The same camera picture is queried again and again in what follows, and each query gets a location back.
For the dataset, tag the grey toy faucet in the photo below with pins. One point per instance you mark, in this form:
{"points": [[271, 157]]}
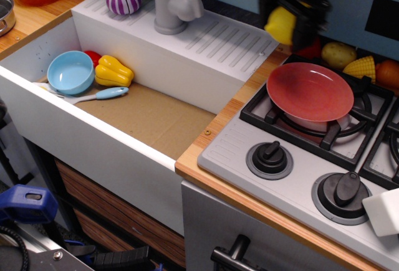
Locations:
{"points": [[171, 16]]}

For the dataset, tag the black stove knob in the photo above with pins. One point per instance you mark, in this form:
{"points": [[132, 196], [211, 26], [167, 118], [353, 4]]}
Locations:
{"points": [[339, 197], [269, 161]]}

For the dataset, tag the grey toy stove top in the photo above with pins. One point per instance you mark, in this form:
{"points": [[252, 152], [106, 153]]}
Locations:
{"points": [[225, 157]]}

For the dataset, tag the white plastic block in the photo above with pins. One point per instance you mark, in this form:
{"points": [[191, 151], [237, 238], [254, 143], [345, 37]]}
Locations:
{"points": [[382, 210]]}

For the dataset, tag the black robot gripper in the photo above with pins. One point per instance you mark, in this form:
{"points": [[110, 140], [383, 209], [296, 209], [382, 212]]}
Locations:
{"points": [[310, 18]]}

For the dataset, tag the white toy sink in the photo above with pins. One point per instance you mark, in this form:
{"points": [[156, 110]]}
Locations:
{"points": [[129, 144]]}

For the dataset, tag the black left stove knob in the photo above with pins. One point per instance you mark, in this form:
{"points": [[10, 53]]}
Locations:
{"points": [[269, 161]]}

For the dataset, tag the yellow plastic lemon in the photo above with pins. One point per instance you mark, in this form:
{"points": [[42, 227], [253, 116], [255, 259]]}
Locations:
{"points": [[280, 25]]}

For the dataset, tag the black right burner grate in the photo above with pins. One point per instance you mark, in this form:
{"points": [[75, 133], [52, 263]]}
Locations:
{"points": [[381, 163]]}

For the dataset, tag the red toy strawberry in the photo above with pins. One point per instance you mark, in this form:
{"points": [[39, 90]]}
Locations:
{"points": [[311, 51]]}

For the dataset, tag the light blue plastic bowl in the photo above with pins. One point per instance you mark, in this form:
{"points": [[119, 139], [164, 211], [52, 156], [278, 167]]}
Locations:
{"points": [[71, 73]]}

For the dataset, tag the blue plastic clamp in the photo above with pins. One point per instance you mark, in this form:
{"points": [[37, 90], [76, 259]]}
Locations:
{"points": [[28, 205]]}

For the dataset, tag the black burner grate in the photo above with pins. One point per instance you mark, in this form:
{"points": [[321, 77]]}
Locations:
{"points": [[381, 163], [342, 141]]}

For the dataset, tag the orange toy fruit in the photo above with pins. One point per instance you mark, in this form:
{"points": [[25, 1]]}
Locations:
{"points": [[387, 73]]}

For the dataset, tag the blue handled white spatula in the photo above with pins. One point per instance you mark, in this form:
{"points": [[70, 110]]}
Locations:
{"points": [[105, 94]]}

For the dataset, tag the toy potato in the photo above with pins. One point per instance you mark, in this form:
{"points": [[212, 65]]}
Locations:
{"points": [[338, 55]]}

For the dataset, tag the black right stove knob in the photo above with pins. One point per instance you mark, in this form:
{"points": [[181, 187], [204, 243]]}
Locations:
{"points": [[339, 197]]}

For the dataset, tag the pink plastic plate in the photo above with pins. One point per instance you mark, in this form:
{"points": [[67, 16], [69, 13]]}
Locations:
{"points": [[310, 92]]}

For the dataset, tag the black ribbed handle tool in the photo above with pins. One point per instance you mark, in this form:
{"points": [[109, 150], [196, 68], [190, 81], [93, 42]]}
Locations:
{"points": [[135, 259]]}

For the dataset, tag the yellow toy corn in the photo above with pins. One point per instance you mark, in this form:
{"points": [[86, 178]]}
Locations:
{"points": [[359, 68]]}

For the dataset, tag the wooden drawer fronts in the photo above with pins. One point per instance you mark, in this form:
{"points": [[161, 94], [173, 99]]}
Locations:
{"points": [[117, 225]]}

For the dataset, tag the black left burner grate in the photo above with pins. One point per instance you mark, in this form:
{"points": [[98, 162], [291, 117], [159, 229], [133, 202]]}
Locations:
{"points": [[342, 141]]}

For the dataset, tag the yellow toy bell pepper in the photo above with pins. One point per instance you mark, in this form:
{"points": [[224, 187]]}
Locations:
{"points": [[111, 73]]}

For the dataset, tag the silver metal pot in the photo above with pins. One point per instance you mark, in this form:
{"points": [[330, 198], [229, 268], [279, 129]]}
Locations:
{"points": [[8, 19]]}

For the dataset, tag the brown cardboard sheet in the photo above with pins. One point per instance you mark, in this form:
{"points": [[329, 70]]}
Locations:
{"points": [[162, 122]]}

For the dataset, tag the red toy tomato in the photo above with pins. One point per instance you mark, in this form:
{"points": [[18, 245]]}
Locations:
{"points": [[95, 57]]}

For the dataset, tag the metal oven door handle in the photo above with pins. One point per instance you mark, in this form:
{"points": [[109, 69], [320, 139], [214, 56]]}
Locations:
{"points": [[233, 258]]}

